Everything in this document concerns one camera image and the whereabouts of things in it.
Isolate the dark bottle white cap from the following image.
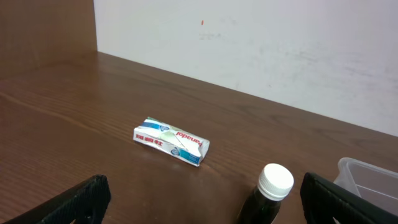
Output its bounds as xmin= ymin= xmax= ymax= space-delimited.
xmin=236 ymin=163 xmax=294 ymax=224

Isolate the white Panadol box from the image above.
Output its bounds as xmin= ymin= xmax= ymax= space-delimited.
xmin=133 ymin=117 xmax=210 ymax=167

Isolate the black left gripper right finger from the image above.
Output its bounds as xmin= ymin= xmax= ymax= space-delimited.
xmin=300 ymin=172 xmax=397 ymax=224

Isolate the clear plastic container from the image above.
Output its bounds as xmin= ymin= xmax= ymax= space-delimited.
xmin=334 ymin=157 xmax=398 ymax=215

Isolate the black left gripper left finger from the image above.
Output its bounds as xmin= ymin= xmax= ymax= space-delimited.
xmin=4 ymin=175 xmax=111 ymax=224

